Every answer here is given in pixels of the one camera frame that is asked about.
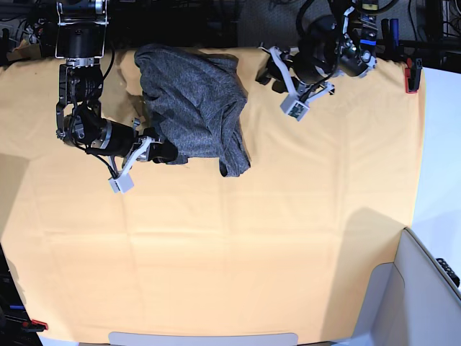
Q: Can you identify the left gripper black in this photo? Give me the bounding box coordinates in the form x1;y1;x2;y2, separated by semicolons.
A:
255;50;335;92

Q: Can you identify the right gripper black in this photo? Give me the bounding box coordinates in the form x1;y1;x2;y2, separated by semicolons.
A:
100;120;178;164

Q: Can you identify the grey long-sleeve T-shirt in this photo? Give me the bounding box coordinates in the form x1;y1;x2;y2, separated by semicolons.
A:
134;44;251;177

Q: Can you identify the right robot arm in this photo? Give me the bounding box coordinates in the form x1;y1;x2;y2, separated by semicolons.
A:
55;1;178;163

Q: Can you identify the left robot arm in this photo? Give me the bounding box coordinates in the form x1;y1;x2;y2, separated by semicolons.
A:
255;1;397;100

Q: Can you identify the black round stool base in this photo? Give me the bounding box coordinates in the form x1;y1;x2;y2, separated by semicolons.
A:
300;14;339;48

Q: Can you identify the red black clamp right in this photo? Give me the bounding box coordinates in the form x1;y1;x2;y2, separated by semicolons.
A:
404;58;423;94

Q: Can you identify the red black clamp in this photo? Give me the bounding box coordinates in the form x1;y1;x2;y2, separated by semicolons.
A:
21;319;48;332
404;58;423;94

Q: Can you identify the yellow table cloth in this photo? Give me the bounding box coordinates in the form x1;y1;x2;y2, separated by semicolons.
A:
1;48;426;343

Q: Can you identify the white tray edge bottom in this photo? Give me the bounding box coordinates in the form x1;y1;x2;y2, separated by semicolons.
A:
109;332;298;346

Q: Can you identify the red black clamp left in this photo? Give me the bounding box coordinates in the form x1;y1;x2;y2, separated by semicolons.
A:
21;319;48;332

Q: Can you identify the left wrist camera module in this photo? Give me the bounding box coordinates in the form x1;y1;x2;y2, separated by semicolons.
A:
280;94;310;121

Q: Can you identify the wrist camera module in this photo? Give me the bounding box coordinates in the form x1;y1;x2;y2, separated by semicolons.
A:
280;94;310;121
108;174;134;194

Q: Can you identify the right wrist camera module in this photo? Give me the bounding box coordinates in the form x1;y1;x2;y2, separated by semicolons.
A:
108;174;134;194

